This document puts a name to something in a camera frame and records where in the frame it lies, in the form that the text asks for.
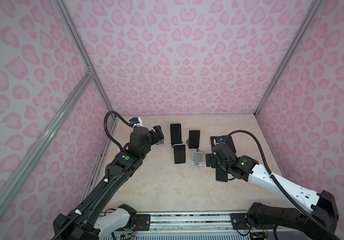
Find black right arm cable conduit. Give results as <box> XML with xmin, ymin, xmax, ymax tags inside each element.
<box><xmin>222</xmin><ymin>129</ymin><xmax>341</xmax><ymax>240</ymax></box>

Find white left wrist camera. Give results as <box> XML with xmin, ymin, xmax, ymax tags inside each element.
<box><xmin>129</xmin><ymin>117</ymin><xmax>143</xmax><ymax>128</ymax></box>

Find white phone stand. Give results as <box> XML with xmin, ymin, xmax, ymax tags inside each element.
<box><xmin>191</xmin><ymin>149</ymin><xmax>204</xmax><ymax>168</ymax></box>

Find aluminium frame post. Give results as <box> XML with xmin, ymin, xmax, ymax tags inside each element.
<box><xmin>53</xmin><ymin>0</ymin><xmax>112</xmax><ymax>111</ymax></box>
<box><xmin>254</xmin><ymin>0</ymin><xmax>325</xmax><ymax>119</ymax></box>

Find aluminium frame post back right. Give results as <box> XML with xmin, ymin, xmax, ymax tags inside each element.
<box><xmin>254</xmin><ymin>0</ymin><xmax>325</xmax><ymax>119</ymax></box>

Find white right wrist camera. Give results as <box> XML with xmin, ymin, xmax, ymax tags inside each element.
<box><xmin>215</xmin><ymin>136</ymin><xmax>224</xmax><ymax>145</ymax></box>

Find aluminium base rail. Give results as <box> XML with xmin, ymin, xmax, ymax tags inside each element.
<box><xmin>102</xmin><ymin>211</ymin><xmax>307</xmax><ymax>240</ymax></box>

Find aluminium frame post back left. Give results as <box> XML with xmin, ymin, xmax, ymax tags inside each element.
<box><xmin>53</xmin><ymin>0</ymin><xmax>112</xmax><ymax>111</ymax></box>

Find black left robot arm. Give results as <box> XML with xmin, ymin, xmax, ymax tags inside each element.
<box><xmin>52</xmin><ymin>126</ymin><xmax>164</xmax><ymax>240</ymax></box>

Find aluminium diagonal frame bar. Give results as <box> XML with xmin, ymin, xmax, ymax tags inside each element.
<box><xmin>0</xmin><ymin>71</ymin><xmax>94</xmax><ymax>239</ymax></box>

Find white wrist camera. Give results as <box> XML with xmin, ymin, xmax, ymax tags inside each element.
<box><xmin>215</xmin><ymin>136</ymin><xmax>224</xmax><ymax>145</ymax></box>
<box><xmin>129</xmin><ymin>117</ymin><xmax>143</xmax><ymax>128</ymax></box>

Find black phone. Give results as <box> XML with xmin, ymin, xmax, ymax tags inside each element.
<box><xmin>216</xmin><ymin>167</ymin><xmax>229</xmax><ymax>182</ymax></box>
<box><xmin>188</xmin><ymin>130</ymin><xmax>201</xmax><ymax>149</ymax></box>
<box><xmin>170</xmin><ymin>124</ymin><xmax>183</xmax><ymax>148</ymax></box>
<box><xmin>222</xmin><ymin>135</ymin><xmax>237</xmax><ymax>154</ymax></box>
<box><xmin>174</xmin><ymin>144</ymin><xmax>186</xmax><ymax>165</ymax></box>
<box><xmin>210</xmin><ymin>136</ymin><xmax>218</xmax><ymax>147</ymax></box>

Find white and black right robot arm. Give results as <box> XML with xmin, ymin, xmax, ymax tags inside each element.
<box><xmin>211</xmin><ymin>143</ymin><xmax>339</xmax><ymax>240</ymax></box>

